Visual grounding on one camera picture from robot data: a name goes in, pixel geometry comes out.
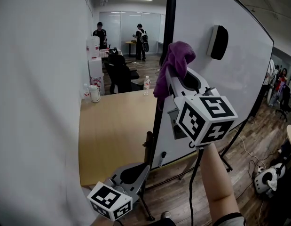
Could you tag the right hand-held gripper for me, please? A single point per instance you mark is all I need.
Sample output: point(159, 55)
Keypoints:
point(206, 119)

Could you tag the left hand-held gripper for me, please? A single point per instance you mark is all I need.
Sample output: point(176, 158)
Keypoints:
point(107, 196)

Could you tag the purple cloth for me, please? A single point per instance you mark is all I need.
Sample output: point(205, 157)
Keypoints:
point(178, 58)

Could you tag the white whiteboard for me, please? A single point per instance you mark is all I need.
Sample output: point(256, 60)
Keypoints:
point(206, 13)

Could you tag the person's right forearm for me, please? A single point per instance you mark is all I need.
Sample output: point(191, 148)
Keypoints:
point(218, 185)

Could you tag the white whiteboard marker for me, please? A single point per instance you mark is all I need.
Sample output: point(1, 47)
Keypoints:
point(162, 159)

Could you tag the black whiteboard eraser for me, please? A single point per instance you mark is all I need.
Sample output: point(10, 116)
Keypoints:
point(219, 42)

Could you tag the clear bottle red label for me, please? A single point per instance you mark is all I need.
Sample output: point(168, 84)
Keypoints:
point(86, 94)
point(147, 86)

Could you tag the light wooden desk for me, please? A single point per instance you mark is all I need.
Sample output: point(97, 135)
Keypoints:
point(112, 131)

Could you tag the person's light shoe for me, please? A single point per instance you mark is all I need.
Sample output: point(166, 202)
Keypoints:
point(165, 215)

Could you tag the person's dark trousers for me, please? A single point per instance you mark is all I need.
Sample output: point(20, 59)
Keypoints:
point(164, 222)

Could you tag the black office chair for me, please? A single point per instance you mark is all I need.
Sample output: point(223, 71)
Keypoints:
point(285, 100)
point(119, 74)

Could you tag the round wooden black-legged table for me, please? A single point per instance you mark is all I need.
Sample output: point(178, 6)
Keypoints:
point(131, 42)

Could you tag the white canister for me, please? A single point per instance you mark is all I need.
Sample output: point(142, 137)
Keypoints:
point(94, 94)

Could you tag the pack of red-label bottles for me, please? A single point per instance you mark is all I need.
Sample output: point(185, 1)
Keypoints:
point(96, 82)

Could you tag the white water dispenser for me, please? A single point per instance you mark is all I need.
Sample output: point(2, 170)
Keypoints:
point(96, 67)

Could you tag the clear water jug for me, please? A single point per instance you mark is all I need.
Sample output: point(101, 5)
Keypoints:
point(93, 46)

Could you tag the person's grey shirt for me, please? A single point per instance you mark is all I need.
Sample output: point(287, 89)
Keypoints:
point(230, 220)

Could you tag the white power strip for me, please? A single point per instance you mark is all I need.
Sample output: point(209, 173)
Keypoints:
point(261, 168)

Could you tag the white black headset device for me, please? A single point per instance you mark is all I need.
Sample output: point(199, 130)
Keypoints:
point(262, 180)

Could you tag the white rag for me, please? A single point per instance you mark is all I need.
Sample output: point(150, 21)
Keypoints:
point(272, 184)

